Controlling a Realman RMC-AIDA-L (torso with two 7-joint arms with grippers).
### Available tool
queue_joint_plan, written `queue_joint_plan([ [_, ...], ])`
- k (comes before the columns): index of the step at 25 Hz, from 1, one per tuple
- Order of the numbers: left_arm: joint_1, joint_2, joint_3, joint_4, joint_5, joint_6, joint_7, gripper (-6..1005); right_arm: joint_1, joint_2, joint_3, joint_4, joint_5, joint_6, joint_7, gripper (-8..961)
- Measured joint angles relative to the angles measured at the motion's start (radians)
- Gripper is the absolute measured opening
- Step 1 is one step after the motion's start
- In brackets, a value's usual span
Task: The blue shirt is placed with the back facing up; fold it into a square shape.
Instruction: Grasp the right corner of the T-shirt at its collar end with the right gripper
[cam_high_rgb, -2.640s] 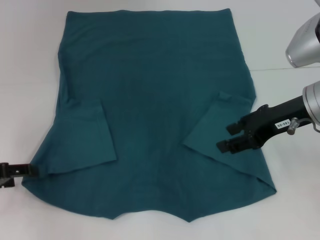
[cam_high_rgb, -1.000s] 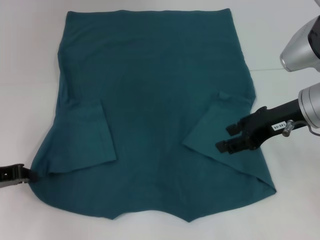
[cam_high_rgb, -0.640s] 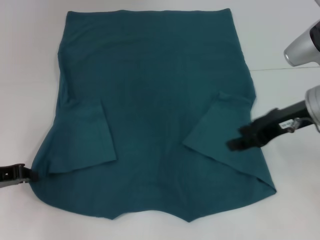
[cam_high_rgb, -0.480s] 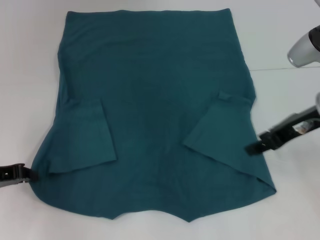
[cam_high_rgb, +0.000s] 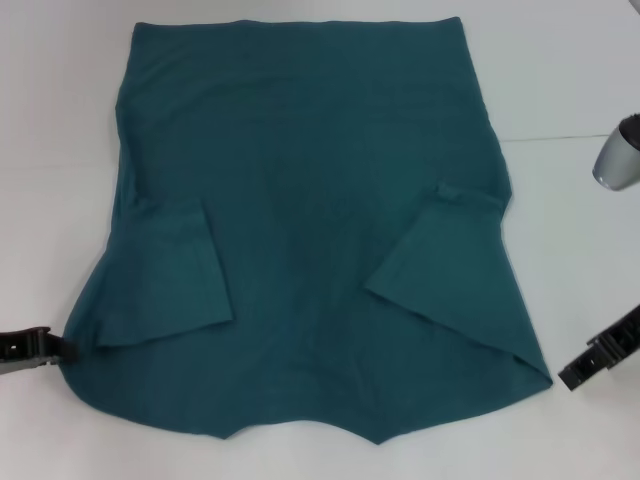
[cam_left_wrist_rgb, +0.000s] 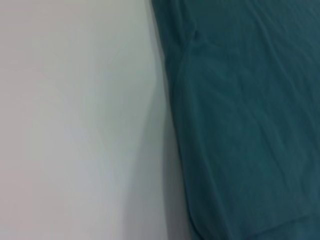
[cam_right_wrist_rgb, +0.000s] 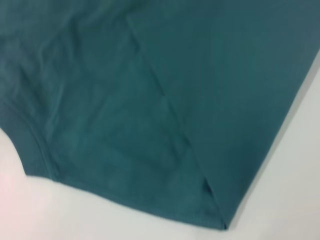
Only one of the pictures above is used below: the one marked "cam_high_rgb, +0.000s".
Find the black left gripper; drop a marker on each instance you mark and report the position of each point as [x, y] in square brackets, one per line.
[17, 350]

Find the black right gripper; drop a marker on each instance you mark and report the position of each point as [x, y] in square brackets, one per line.
[622, 330]

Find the teal blue shirt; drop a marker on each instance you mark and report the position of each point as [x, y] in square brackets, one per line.
[310, 225]

